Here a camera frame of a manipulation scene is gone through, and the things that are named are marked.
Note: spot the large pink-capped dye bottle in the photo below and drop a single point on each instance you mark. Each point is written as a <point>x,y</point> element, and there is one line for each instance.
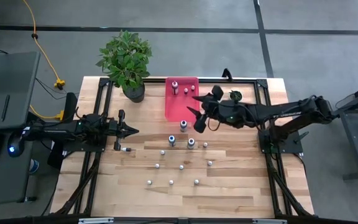
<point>175,88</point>

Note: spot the large violet dye bottle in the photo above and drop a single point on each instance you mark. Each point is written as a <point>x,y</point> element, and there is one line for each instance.
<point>191,143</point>

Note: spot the silver aluminium bracket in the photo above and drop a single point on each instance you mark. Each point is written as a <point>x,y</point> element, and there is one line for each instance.
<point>269,221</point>
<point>95,220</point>

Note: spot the small black white-labelled dye bottle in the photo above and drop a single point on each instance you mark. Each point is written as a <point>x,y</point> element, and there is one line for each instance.
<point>196,181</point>

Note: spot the small purple dye bottle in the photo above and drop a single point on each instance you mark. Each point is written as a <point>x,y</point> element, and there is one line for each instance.
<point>162,152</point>

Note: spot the dark grey desk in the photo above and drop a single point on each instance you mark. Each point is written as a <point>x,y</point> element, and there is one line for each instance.
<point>11,77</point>

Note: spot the small dark dye bottle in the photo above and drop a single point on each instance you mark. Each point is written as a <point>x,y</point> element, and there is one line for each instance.
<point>181,167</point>
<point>149,182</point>
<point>126,149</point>

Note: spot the large black-capped dye bottle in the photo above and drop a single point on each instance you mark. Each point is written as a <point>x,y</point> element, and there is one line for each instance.
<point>183,125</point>

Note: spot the black clamp knob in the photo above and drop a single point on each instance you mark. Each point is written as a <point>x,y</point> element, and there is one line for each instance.
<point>227,74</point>

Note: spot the pink plastic tray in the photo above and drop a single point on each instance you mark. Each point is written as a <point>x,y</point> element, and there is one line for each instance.
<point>179,109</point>

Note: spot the succulent in white pot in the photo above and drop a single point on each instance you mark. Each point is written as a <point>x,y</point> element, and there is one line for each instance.
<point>235,96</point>

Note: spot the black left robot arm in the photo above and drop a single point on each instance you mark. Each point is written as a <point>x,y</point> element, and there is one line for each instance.
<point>61,129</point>

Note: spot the large blue-capped dye bottle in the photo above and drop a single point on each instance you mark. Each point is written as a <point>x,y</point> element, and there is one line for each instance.
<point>171,140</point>

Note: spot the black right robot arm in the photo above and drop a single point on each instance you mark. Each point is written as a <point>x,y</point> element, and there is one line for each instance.
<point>275,112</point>

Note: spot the black pen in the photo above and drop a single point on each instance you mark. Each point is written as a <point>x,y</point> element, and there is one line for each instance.
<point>5,108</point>

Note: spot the black computer mouse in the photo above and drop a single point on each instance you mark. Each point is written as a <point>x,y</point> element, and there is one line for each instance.
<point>15,146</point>

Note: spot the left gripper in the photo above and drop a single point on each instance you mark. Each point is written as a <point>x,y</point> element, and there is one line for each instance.
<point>117,129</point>

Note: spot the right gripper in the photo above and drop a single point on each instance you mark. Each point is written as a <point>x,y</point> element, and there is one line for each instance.
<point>213,110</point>

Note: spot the leafy tree in black pot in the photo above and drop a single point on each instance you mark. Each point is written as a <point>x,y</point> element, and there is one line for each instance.
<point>126,59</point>

